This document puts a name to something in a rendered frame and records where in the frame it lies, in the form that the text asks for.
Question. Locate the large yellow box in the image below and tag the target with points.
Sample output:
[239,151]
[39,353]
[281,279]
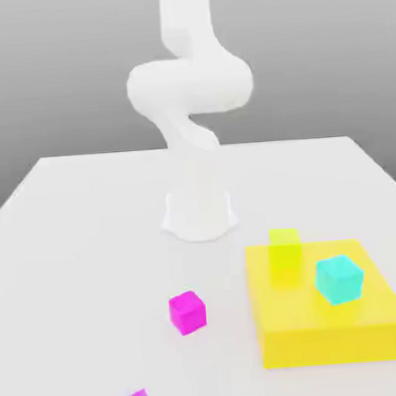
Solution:
[334,338]

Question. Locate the small lime yellow cube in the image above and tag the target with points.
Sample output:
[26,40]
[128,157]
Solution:
[285,261]

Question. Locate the small cyan cube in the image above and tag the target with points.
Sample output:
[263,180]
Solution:
[338,279]

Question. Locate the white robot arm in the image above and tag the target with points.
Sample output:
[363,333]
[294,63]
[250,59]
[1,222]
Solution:
[190,85]

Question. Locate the small magenta cube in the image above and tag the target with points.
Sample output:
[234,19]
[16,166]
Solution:
[187,313]

